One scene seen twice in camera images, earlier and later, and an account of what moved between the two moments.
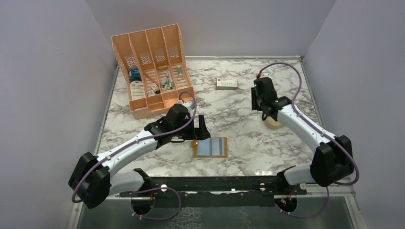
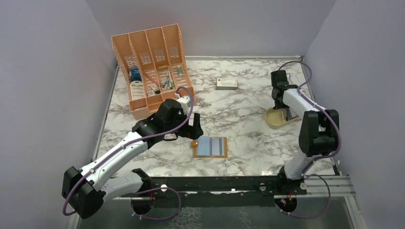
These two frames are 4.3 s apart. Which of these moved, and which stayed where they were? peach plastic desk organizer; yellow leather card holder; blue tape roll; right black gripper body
Moved: right black gripper body
Stayed: blue tape roll; yellow leather card holder; peach plastic desk organizer
